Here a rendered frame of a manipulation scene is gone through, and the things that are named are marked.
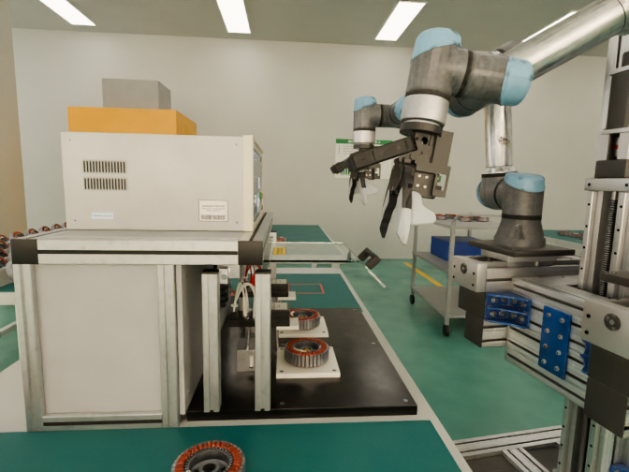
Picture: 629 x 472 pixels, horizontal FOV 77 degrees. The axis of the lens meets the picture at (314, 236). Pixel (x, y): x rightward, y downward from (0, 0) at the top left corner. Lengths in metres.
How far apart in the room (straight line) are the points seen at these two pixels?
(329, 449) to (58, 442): 0.49
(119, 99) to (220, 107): 1.83
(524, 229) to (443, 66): 0.78
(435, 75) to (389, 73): 5.98
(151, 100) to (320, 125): 2.59
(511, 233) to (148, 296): 1.06
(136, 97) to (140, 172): 4.12
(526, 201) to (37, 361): 1.31
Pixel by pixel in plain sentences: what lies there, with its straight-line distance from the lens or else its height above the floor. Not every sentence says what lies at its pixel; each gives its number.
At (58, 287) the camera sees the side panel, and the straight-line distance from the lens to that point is 0.87.
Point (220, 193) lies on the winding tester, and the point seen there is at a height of 1.20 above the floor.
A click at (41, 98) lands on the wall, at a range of 7.27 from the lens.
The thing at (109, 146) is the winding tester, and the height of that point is 1.29.
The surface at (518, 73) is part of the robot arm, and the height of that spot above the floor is 1.40.
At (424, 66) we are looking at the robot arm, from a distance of 0.71.
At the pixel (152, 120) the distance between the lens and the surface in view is 4.67.
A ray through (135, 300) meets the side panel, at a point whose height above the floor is 1.00.
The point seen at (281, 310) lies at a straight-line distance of 0.96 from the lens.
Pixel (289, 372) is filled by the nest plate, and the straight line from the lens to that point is 0.98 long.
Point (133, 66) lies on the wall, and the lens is 6.84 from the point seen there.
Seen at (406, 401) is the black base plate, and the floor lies 0.77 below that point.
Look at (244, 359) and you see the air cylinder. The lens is 1.00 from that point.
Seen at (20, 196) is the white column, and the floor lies 1.02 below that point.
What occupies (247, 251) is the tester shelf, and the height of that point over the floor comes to 1.10.
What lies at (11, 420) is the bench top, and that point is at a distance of 1.04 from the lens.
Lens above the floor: 1.23
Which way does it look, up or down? 8 degrees down
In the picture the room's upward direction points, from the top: 1 degrees clockwise
